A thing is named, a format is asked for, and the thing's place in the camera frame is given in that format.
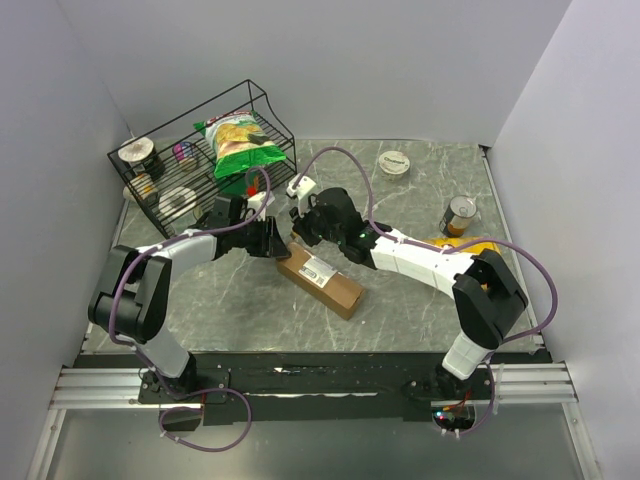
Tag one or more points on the white lidded pale can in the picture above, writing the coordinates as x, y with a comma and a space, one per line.
178, 202

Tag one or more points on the brown cardboard express box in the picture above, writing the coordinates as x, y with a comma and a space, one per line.
339, 293

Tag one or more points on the green chips bag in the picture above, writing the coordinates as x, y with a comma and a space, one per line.
239, 143

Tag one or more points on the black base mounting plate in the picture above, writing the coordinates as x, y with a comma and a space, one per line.
273, 386

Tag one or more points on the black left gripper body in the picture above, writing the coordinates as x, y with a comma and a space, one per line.
254, 238

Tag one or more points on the black wire shelf rack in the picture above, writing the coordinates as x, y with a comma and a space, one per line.
246, 96

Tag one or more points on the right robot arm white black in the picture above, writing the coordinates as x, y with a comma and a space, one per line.
488, 298

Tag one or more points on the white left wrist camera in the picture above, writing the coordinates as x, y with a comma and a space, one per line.
256, 199

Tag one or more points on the purple pink small cup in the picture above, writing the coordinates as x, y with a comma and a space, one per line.
185, 154

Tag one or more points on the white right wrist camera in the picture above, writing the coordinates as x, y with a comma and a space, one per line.
301, 188

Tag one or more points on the white lidded dark jar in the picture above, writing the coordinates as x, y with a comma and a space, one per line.
141, 155

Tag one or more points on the orange labelled tin can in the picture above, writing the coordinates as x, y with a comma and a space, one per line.
458, 215

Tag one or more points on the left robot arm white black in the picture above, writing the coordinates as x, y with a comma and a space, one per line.
131, 296

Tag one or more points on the green snack canister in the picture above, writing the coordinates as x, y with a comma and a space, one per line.
243, 184

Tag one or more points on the yellow Lays chips bag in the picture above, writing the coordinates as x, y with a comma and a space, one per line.
476, 249

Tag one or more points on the aluminium rail frame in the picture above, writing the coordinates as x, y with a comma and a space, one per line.
95, 385

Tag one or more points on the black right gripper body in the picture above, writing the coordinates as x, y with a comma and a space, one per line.
314, 230

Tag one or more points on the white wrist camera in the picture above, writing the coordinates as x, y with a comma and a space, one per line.
256, 199
301, 188

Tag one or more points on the small yellow labelled can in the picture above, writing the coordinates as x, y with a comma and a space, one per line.
142, 188

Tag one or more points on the white yogurt tub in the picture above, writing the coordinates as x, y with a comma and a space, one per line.
394, 165

